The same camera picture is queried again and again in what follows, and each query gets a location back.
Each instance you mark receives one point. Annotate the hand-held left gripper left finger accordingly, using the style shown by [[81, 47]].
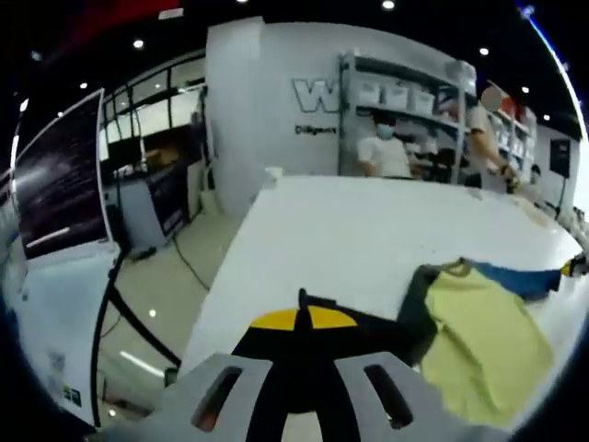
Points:
[[262, 350]]

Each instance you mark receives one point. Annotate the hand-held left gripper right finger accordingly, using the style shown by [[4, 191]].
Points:
[[340, 350]]

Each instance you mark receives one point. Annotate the blue and yellow garment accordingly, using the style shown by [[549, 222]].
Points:
[[483, 340]]

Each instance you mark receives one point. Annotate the beige cloth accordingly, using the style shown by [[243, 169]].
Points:
[[538, 212]]

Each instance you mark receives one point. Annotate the black sign on stand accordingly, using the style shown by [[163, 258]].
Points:
[[560, 156]]

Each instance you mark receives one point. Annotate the black stand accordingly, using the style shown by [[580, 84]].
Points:
[[105, 313]]

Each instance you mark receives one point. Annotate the black cabinet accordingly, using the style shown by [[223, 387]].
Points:
[[169, 202]]

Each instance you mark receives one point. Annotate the white paper cup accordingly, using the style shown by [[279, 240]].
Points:
[[273, 176]]

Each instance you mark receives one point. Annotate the white desk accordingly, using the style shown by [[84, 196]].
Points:
[[50, 322]]

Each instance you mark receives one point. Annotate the cardboard box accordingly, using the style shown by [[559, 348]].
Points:
[[161, 155]]

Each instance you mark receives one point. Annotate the white storage box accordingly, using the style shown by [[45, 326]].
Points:
[[368, 96], [423, 102], [391, 97]]

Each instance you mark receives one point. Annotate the grey metal shelf rack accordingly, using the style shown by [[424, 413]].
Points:
[[346, 115]]

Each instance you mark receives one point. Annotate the computer monitor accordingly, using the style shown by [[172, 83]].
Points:
[[60, 179]]

